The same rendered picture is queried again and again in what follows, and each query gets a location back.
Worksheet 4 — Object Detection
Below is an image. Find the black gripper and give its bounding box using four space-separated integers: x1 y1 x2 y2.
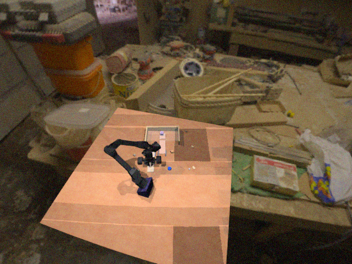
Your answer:
137 156 161 166

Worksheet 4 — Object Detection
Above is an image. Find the cream strip with blue dots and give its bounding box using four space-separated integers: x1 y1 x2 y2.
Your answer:
147 152 155 172

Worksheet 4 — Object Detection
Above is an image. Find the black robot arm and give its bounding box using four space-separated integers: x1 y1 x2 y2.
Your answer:
104 139 161 189

